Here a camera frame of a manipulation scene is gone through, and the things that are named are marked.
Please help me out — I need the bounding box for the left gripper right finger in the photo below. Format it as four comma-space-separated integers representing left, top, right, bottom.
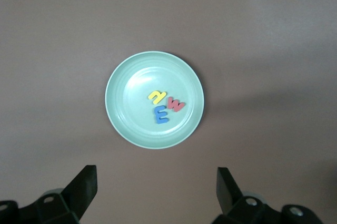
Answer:
212, 167, 323, 224

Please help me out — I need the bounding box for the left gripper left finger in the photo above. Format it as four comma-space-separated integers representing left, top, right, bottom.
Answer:
0, 165, 98, 224

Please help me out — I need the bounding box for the red lowercase letter w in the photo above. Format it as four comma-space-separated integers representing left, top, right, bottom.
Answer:
167, 97, 186, 113

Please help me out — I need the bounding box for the blue lowercase letter m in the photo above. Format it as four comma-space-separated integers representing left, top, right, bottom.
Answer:
154, 105, 169, 125

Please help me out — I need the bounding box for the yellow lowercase letter h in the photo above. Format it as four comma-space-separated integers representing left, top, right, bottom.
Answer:
148, 90, 168, 105

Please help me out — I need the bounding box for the green plate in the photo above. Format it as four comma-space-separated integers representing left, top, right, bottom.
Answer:
104, 52, 205, 150

